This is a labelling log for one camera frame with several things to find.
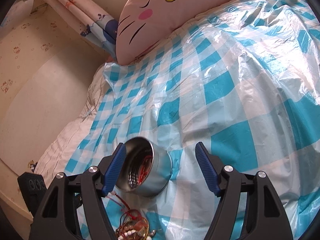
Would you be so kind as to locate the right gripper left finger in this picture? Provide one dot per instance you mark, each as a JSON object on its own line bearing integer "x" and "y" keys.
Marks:
{"x": 56, "y": 217}

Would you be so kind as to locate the blue checkered plastic sheet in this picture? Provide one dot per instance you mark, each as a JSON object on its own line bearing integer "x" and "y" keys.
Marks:
{"x": 244, "y": 80}

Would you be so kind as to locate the pink cat face pillow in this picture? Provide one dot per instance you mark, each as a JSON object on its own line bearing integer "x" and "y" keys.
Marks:
{"x": 143, "y": 23}

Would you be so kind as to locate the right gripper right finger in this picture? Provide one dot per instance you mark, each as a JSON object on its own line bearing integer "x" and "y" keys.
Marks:
{"x": 265, "y": 216}

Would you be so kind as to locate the blue patterned curtain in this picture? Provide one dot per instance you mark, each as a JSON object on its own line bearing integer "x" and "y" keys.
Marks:
{"x": 103, "y": 33}

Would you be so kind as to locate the pink window curtain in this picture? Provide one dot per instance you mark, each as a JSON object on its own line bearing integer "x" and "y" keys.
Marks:
{"x": 77, "y": 13}

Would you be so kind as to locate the cream quilted blanket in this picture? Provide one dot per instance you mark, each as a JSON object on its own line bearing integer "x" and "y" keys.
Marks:
{"x": 58, "y": 153}

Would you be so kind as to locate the round metal tin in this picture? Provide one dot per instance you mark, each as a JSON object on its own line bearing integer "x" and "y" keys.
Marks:
{"x": 146, "y": 170}

